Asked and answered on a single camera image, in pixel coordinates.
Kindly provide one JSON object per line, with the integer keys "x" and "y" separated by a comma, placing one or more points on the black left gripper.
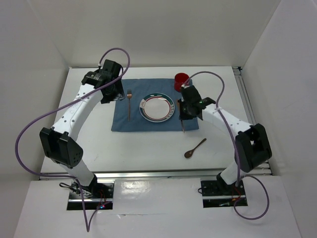
{"x": 119, "y": 93}

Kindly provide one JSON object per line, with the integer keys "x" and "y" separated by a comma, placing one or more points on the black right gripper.
{"x": 182, "y": 116}

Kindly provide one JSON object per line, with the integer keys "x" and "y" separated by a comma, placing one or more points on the copper knife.
{"x": 181, "y": 121}

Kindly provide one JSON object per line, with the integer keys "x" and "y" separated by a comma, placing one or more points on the copper fork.
{"x": 129, "y": 96}

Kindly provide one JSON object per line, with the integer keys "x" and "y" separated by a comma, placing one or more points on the red mug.
{"x": 179, "y": 80}

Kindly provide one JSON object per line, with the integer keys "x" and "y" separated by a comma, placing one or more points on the white plate with green rim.
{"x": 157, "y": 107}

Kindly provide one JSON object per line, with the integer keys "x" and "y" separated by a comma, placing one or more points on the copper spoon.
{"x": 190, "y": 153}

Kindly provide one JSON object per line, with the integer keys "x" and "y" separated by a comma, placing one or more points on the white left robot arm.
{"x": 59, "y": 141}

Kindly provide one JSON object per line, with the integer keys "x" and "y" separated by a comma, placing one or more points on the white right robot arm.
{"x": 250, "y": 142}

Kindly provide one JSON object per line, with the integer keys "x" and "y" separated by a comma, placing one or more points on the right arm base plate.
{"x": 214, "y": 196}

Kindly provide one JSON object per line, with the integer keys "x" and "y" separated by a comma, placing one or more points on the aluminium right side rail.
{"x": 247, "y": 99}

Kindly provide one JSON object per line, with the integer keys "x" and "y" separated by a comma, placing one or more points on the aluminium table edge rail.
{"x": 159, "y": 174}

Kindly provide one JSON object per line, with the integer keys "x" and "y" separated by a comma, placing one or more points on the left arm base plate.
{"x": 103, "y": 199}

